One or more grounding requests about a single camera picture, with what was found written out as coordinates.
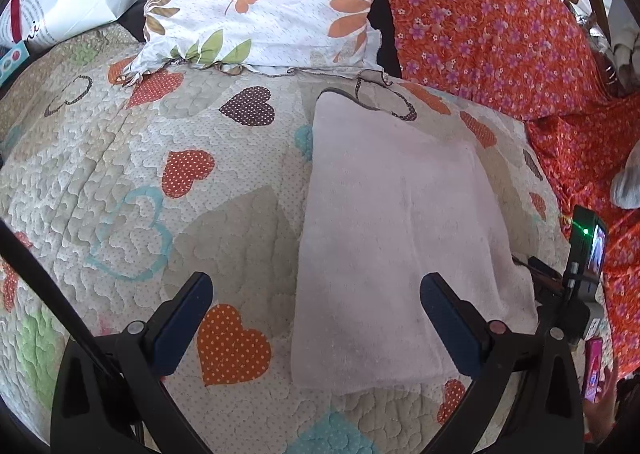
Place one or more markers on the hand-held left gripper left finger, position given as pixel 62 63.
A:
pixel 181 324

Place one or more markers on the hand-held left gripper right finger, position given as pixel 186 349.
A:
pixel 450 329

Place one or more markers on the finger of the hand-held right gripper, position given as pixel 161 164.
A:
pixel 537 268

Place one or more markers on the white towel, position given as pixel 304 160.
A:
pixel 400 244

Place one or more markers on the person's right hand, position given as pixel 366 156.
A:
pixel 600 409

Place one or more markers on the grey cloth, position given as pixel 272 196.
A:
pixel 627 184

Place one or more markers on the pink phone case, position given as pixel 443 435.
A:
pixel 592 369

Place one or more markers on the quilted heart-print bedspread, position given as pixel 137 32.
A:
pixel 150 184

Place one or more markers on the orange floral cloth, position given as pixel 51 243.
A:
pixel 500 34

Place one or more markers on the light blue dotted box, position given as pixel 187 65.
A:
pixel 11 61

